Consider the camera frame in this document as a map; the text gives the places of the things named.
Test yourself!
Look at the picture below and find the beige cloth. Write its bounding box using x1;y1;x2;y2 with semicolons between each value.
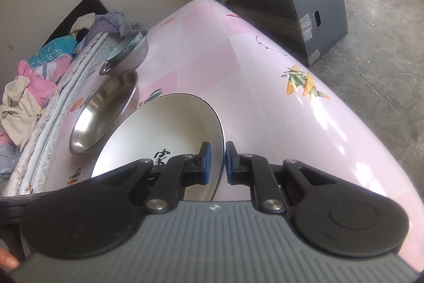
0;76;42;146

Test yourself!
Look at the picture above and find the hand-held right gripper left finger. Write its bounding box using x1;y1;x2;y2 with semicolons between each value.
99;141;213;215

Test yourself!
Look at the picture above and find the large white ceramic bowl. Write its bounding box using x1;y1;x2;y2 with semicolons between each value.
90;93;225;203

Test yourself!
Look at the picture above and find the deep stainless steel bowl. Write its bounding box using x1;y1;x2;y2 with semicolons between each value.
99;30;149;77

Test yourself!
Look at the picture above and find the pink and blue blanket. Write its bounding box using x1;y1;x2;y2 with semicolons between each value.
18;37;79;95

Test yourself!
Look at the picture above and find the grey corrugated plastic box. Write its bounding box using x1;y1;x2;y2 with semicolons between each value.
220;0;348;67

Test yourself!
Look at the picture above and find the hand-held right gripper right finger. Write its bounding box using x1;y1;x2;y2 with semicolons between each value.
224;141;332;215

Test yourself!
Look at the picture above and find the pale grey bedsheet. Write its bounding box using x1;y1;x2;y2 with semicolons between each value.
0;134;20;186

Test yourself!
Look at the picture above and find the grey quilted mattress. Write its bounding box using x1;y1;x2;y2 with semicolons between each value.
7;34;111;196

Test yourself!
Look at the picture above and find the cream cloth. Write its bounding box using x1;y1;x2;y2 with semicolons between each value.
68;13;97;36

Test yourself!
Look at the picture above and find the lavender cloth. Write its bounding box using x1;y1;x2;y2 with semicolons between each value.
74;11;134;45

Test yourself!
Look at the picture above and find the shallow stainless steel dish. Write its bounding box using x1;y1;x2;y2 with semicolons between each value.
68;70;139;155

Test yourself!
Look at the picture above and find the person's left hand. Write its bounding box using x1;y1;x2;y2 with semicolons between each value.
0;247;20;271

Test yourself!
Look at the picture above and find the pink printed tablecloth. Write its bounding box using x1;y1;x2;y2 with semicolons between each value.
3;0;424;273

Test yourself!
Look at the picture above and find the black headboard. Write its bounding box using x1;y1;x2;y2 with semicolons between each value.
41;0;110;47

